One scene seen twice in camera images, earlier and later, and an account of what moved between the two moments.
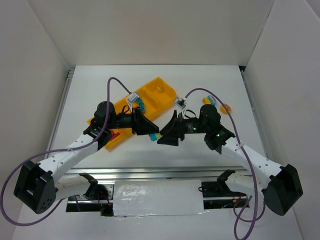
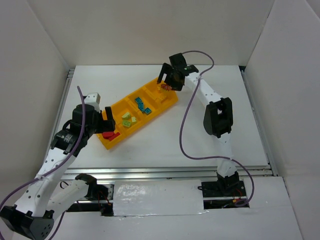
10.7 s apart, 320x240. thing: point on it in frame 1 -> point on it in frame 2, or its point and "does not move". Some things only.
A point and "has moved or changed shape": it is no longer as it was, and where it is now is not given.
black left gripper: (136, 121) -> (104, 122)
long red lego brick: (114, 135) does not move
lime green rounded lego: (159, 136) has moved or changed shape
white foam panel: (160, 197) does not move
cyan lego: (153, 137) -> (147, 110)
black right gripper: (180, 127) -> (172, 74)
